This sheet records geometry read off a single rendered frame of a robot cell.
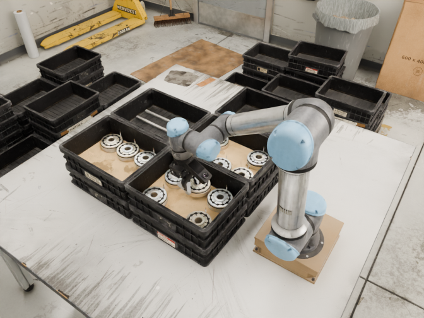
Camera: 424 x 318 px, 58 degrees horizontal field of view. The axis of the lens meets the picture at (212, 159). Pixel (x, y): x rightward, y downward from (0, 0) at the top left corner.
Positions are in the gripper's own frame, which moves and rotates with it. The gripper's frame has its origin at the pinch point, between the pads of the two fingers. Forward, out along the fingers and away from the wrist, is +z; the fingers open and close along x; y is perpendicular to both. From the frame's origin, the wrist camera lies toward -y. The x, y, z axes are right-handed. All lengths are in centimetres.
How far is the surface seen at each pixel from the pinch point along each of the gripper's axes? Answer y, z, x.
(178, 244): -5.5, 10.1, 19.2
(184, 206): 0.0, 3.3, 6.8
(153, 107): 57, 9, -37
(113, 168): 39.5, 3.0, 7.8
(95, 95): 123, 34, -47
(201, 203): -4.8, 4.0, 1.8
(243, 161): -5.1, 8.2, -29.4
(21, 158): 149, 59, 8
